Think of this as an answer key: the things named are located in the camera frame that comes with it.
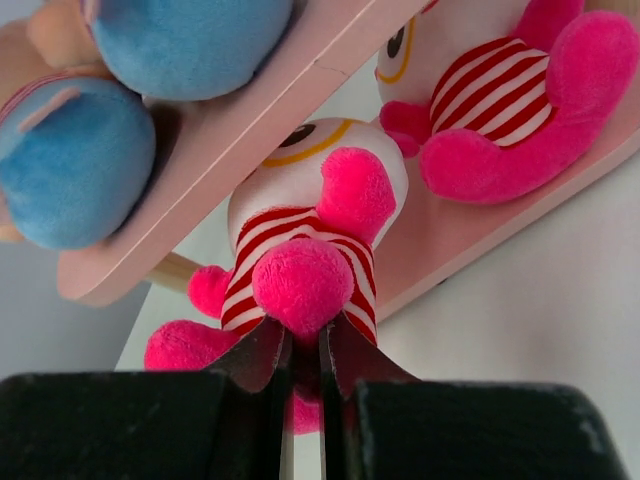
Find white glasses plush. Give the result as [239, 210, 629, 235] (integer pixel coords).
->
[143, 117, 410, 435]
[375, 0, 639, 204]

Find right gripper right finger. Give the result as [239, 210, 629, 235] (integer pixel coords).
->
[319, 316, 627, 480]

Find pink three-tier shelf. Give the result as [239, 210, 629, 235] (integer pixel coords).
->
[57, 1, 639, 318]

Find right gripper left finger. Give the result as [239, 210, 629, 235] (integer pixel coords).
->
[1, 319, 292, 479]

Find blue plush on shelf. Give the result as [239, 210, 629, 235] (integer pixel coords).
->
[27, 0, 294, 101]
[1, 73, 156, 250]

